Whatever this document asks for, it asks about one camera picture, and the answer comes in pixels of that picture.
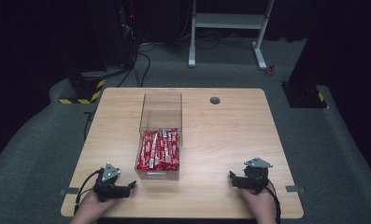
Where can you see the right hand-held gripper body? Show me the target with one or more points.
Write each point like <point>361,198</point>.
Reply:
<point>255,178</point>

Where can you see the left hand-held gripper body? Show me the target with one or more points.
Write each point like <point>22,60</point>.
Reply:
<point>107,188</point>

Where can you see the person's left hand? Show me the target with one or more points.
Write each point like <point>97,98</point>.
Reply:
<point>91,208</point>

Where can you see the person's right hand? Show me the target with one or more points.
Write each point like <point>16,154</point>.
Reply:
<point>261,207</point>

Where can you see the grey tape strip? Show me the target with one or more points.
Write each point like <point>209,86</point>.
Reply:
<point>69,191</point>
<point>295,188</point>

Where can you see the pile of red snack packets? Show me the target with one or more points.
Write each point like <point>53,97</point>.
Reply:
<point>159,151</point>

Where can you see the grey round table grommet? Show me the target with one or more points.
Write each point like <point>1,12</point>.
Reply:
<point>215,100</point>

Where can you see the clear plastic box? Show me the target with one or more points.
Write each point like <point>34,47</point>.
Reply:
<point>161,110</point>

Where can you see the black yellow striped stand base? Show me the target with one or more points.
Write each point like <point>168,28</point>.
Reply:
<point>86,90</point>

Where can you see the small red floor object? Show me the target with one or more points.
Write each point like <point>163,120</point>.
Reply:
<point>269,71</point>

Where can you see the white metal stand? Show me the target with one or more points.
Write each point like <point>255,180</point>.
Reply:
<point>226,21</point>

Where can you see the dark computer tower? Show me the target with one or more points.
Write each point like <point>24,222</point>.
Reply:
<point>127,28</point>

